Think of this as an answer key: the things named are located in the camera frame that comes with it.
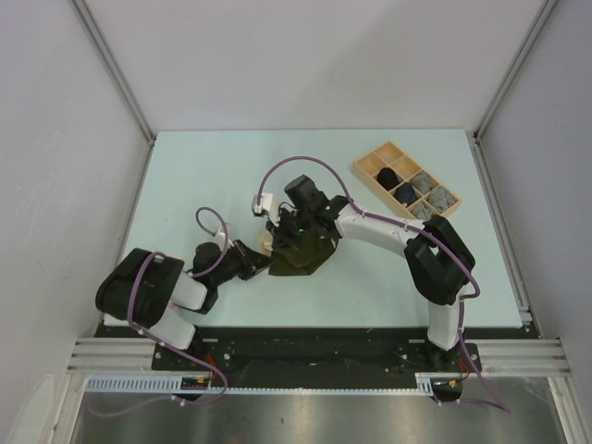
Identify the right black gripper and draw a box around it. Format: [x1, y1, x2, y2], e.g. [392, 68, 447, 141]
[267, 205, 315, 250]

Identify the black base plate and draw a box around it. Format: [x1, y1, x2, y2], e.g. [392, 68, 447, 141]
[93, 325, 540, 402]

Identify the aluminium frame post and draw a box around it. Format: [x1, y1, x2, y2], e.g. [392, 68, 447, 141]
[473, 0, 561, 142]
[69, 0, 156, 147]

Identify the grey rolled underwear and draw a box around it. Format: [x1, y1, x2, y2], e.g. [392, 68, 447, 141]
[410, 202, 439, 221]
[427, 186, 457, 213]

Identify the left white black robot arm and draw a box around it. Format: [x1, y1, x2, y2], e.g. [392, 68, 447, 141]
[95, 240, 273, 370]

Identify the navy rolled underwear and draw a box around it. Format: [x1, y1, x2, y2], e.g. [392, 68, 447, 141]
[394, 182, 417, 206]

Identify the right aluminium frame post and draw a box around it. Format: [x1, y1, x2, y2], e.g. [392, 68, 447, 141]
[473, 0, 561, 142]

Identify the left aluminium frame post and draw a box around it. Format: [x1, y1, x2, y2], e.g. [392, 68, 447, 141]
[69, 0, 156, 147]

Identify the grey rolled underwear front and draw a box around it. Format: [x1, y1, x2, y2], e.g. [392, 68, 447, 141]
[410, 202, 439, 221]

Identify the grey rolled underwear back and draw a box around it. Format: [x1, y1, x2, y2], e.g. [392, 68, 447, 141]
[427, 186, 457, 213]

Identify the wooden compartment box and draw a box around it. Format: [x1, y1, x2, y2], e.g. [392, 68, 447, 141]
[351, 142, 462, 221]

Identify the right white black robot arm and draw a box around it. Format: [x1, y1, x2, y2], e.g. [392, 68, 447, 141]
[266, 175, 475, 371]

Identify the grey beige underwear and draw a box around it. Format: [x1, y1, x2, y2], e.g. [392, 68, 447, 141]
[410, 171, 432, 194]

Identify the olive green underwear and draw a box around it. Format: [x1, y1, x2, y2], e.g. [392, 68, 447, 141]
[258, 230, 339, 278]

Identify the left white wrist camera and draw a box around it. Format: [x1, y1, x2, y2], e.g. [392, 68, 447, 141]
[214, 224, 234, 251]

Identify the slotted cable duct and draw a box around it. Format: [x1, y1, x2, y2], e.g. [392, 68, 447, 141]
[85, 374, 460, 396]

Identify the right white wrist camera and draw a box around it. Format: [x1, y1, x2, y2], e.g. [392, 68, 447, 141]
[252, 192, 279, 224]

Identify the black rolled underwear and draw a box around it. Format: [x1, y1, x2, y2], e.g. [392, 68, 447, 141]
[376, 167, 400, 191]

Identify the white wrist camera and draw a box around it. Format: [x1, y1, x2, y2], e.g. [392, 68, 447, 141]
[214, 224, 234, 251]
[252, 192, 279, 224]

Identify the aluminium front rail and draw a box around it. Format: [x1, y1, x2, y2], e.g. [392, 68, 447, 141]
[67, 338, 572, 377]

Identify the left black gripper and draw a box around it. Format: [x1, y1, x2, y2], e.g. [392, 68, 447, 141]
[211, 238, 276, 286]

